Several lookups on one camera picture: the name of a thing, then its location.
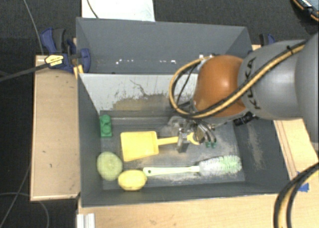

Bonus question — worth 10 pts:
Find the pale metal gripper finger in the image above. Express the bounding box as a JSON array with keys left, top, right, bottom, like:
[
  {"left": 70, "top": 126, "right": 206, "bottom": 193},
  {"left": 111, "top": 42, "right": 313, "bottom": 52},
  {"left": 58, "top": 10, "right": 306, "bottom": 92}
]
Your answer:
[
  {"left": 177, "top": 132, "right": 189, "bottom": 153},
  {"left": 167, "top": 116, "right": 186, "bottom": 134}
]

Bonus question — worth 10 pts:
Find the green and white bottle brush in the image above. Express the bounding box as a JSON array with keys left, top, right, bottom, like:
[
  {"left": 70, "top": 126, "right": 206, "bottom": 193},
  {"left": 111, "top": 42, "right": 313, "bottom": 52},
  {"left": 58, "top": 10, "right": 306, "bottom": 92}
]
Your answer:
[{"left": 143, "top": 155, "right": 243, "bottom": 178}]

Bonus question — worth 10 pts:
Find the yellow plastic scoop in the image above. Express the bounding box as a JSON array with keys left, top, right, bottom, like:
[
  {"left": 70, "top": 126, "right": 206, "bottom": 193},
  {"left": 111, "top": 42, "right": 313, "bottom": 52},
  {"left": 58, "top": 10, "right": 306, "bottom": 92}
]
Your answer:
[{"left": 120, "top": 131, "right": 200, "bottom": 162}]

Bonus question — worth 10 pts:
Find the yellow lemon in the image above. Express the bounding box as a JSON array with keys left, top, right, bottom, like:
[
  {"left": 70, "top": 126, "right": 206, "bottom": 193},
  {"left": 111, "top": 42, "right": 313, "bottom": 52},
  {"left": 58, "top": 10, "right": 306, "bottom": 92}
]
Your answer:
[{"left": 117, "top": 169, "right": 148, "bottom": 192}]

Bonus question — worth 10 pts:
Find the green toy building block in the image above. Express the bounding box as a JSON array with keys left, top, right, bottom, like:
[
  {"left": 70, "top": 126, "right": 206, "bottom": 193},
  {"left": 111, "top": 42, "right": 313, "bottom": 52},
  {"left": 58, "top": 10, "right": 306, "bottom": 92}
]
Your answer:
[{"left": 99, "top": 114, "right": 113, "bottom": 138}]

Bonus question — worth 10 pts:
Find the pale green round fruit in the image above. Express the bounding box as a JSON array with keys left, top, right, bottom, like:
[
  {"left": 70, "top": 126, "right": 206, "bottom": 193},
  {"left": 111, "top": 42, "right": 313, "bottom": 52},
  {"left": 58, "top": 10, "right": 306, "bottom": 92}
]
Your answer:
[{"left": 96, "top": 151, "right": 124, "bottom": 182}]

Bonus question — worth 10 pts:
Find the grey metal bin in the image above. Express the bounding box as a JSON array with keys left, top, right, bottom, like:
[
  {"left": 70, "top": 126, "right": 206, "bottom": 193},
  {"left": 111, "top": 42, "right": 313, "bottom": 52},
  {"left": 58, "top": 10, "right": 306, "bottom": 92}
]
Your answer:
[{"left": 75, "top": 17, "right": 291, "bottom": 208}]

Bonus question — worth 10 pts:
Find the pale wood flat board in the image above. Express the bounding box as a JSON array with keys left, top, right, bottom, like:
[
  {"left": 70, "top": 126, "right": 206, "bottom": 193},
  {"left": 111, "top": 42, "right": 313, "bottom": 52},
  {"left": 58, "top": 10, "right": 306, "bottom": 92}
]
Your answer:
[{"left": 29, "top": 54, "right": 82, "bottom": 202}]

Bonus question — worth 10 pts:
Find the black cylinder on white bracket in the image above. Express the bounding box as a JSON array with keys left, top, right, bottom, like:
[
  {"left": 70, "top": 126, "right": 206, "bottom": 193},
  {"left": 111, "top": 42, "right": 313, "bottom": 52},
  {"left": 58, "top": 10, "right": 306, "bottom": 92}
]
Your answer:
[{"left": 233, "top": 112, "right": 257, "bottom": 126}]

